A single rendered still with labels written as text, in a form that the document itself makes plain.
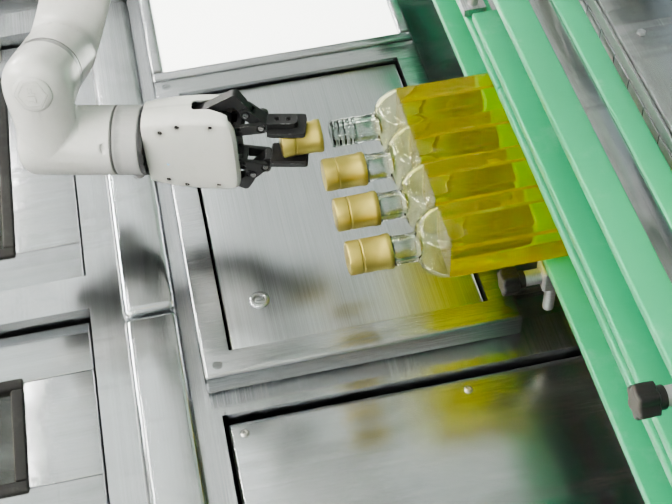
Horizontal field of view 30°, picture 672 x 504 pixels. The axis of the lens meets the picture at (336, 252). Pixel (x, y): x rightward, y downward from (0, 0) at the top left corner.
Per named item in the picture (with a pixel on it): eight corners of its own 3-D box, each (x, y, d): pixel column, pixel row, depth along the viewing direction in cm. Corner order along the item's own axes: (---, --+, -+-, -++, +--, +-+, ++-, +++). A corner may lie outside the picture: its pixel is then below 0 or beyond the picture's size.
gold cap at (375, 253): (386, 249, 125) (343, 257, 125) (386, 225, 122) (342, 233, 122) (395, 275, 123) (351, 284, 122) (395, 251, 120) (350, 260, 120)
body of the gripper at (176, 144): (138, 198, 135) (241, 199, 135) (122, 128, 128) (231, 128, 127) (149, 150, 140) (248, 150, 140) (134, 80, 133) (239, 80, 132)
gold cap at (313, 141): (318, 136, 136) (278, 143, 135) (316, 111, 133) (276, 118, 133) (325, 158, 134) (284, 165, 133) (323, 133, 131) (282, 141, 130)
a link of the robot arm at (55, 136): (14, 27, 133) (-13, 60, 124) (113, 26, 132) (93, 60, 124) (35, 156, 140) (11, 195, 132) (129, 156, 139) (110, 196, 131)
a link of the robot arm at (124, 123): (121, 198, 136) (147, 198, 135) (106, 138, 129) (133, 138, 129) (132, 150, 141) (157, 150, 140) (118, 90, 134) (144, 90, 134)
